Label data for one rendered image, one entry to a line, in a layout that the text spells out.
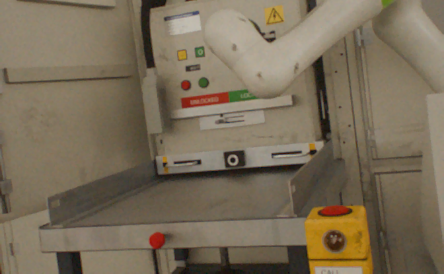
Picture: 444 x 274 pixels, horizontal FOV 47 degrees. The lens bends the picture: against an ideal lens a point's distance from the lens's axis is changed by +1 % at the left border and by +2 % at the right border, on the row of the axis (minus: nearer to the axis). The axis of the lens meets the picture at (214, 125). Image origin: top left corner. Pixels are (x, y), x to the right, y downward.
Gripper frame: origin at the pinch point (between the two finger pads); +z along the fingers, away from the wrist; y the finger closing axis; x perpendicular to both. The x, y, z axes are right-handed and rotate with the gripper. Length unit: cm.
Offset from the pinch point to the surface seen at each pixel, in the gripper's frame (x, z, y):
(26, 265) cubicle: -69, 15, -109
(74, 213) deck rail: -37, -42, -42
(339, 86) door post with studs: -15.6, 16.3, 18.0
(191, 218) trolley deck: -38, -50, -8
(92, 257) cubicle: -67, 15, -78
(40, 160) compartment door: -25, -26, -63
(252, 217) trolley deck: -38, -51, 5
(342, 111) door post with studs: -23.6, 16.3, 18.1
